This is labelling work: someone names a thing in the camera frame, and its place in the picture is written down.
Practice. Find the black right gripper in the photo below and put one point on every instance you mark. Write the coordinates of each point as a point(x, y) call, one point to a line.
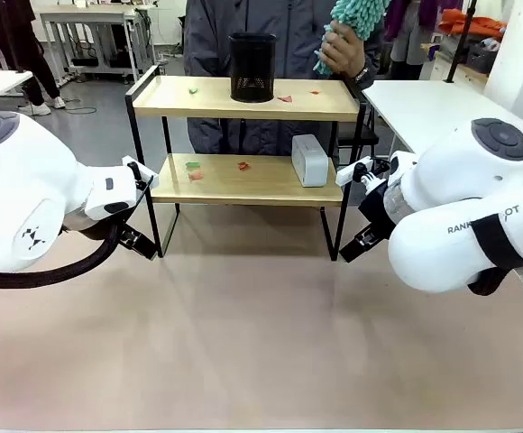
point(378, 212)

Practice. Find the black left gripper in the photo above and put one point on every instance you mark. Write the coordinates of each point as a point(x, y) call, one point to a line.
point(97, 227)

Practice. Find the red paper scrap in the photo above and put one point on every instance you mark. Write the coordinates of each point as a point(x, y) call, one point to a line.
point(285, 98)
point(244, 166)
point(196, 176)

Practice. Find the white digital clock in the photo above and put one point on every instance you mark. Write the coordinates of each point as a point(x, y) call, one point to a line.
point(311, 162)

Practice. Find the black mesh pen holder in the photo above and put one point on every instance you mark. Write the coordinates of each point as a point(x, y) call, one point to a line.
point(252, 67)

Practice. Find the teal chenille duster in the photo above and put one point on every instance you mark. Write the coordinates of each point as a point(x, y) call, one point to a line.
point(360, 18)

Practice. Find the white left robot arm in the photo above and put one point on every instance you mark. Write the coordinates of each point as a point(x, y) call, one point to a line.
point(22, 180)

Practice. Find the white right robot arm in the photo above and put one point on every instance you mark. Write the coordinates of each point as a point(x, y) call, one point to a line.
point(464, 189)

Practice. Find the person's left forearm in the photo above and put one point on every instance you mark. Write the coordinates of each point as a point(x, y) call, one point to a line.
point(369, 88)

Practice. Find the person's left hand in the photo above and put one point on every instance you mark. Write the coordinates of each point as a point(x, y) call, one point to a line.
point(345, 49)

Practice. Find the black chair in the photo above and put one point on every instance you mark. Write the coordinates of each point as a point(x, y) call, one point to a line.
point(356, 137)

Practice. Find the large white side table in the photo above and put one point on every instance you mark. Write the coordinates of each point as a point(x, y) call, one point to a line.
point(424, 113)

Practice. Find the person's dark grey jacket torso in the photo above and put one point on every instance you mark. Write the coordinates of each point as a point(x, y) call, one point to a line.
point(207, 40)

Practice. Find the black stand pole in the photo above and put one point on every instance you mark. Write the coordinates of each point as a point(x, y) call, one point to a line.
point(462, 40)

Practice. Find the background person in black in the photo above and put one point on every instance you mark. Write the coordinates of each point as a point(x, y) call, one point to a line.
point(22, 45)

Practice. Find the white background desk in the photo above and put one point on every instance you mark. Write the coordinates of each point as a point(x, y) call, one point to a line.
point(85, 18)

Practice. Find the purple hanging clothing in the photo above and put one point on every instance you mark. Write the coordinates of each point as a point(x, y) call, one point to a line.
point(412, 15)

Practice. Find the orange cloth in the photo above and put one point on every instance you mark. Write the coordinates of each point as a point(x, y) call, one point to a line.
point(469, 22)

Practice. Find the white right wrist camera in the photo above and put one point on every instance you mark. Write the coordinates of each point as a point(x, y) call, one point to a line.
point(351, 172)

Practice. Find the wooden shelf with black frame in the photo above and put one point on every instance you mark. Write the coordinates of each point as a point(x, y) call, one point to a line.
point(243, 106)

